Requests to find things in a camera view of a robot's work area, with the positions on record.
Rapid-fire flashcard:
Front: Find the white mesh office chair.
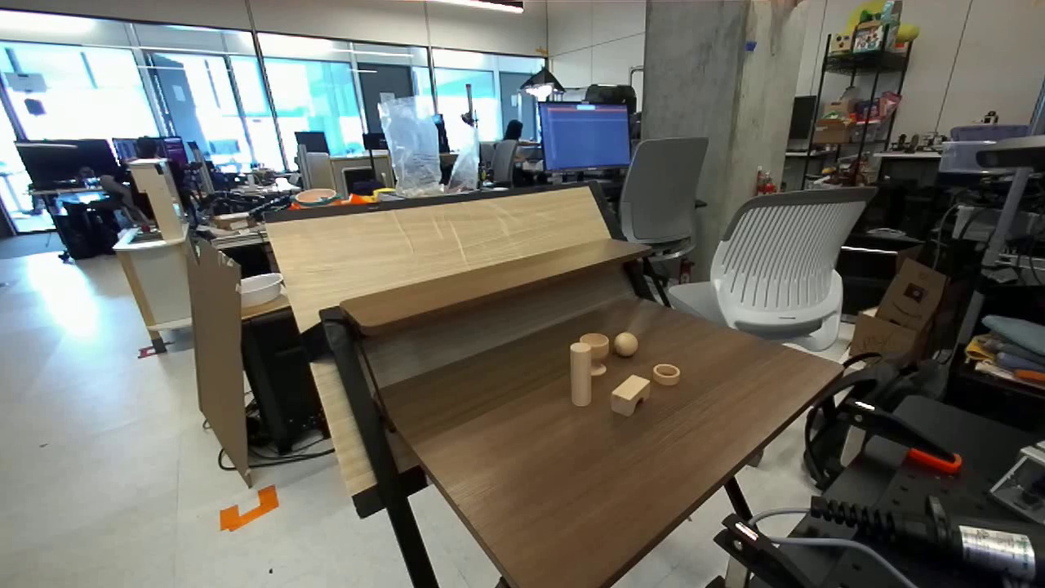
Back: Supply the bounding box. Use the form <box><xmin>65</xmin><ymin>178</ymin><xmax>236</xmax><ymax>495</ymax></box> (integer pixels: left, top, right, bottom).
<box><xmin>668</xmin><ymin>185</ymin><xmax>871</xmax><ymax>349</ymax></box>

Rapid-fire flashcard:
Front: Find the wooden cylinder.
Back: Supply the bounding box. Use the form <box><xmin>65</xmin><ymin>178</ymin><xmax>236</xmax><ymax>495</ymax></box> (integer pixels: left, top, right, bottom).
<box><xmin>568</xmin><ymin>338</ymin><xmax>593</xmax><ymax>407</ymax></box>

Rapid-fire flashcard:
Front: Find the blue computer monitor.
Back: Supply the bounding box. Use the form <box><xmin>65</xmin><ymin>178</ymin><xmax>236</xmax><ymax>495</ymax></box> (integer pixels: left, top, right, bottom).
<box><xmin>542</xmin><ymin>103</ymin><xmax>631</xmax><ymax>173</ymax></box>

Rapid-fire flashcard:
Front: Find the grey office chair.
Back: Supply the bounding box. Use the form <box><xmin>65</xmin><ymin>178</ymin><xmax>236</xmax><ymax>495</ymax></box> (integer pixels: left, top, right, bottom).
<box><xmin>621</xmin><ymin>138</ymin><xmax>708</xmax><ymax>258</ymax></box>

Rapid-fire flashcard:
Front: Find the cardboard box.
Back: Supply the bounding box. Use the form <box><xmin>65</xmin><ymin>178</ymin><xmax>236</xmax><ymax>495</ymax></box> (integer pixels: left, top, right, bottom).
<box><xmin>853</xmin><ymin>258</ymin><xmax>953</xmax><ymax>358</ymax></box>

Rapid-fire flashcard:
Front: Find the light plywood back panel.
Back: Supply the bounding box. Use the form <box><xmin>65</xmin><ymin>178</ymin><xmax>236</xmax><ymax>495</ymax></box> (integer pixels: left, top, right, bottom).
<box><xmin>266</xmin><ymin>185</ymin><xmax>612</xmax><ymax>328</ymax></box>

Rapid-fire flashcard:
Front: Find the wooden sphere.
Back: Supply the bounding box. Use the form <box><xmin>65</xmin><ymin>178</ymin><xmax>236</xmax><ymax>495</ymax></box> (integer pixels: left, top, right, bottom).
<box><xmin>613</xmin><ymin>328</ymin><xmax>640</xmax><ymax>356</ymax></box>

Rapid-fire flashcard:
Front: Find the wooden rectangular block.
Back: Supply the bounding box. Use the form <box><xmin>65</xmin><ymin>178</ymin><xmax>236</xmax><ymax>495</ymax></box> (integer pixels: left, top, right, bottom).
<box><xmin>612</xmin><ymin>374</ymin><xmax>649</xmax><ymax>414</ymax></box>

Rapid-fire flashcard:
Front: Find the black silver camera mount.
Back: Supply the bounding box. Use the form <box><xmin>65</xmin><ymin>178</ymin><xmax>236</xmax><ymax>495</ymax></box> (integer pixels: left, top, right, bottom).
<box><xmin>716</xmin><ymin>495</ymin><xmax>1045</xmax><ymax>588</ymax></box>

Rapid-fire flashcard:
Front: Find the dark wooden table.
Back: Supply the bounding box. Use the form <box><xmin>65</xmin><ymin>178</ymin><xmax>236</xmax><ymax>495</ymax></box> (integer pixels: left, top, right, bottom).
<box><xmin>322</xmin><ymin>238</ymin><xmax>839</xmax><ymax>588</ymax></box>

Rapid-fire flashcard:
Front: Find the clear plastic bag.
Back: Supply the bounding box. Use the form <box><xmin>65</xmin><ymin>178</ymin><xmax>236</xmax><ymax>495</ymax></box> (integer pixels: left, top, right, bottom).
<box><xmin>380</xmin><ymin>94</ymin><xmax>440</xmax><ymax>190</ymax></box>

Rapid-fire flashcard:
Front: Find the black metal shelf rack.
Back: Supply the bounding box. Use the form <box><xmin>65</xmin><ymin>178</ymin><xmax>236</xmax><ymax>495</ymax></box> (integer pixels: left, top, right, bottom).
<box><xmin>783</xmin><ymin>23</ymin><xmax>912</xmax><ymax>185</ymax></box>

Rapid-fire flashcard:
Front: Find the plywood side board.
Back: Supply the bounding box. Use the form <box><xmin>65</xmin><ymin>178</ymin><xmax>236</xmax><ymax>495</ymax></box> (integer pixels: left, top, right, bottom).
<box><xmin>186</xmin><ymin>242</ymin><xmax>251</xmax><ymax>479</ymax></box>

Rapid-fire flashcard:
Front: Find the orange handled tool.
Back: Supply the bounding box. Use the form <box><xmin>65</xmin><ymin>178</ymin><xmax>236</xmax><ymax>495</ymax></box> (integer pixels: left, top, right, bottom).
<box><xmin>839</xmin><ymin>401</ymin><xmax>964</xmax><ymax>476</ymax></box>

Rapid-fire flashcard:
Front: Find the wooden cup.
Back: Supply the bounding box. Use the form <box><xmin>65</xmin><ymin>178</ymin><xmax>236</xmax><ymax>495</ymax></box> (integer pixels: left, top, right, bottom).
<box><xmin>579</xmin><ymin>334</ymin><xmax>612</xmax><ymax>378</ymax></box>

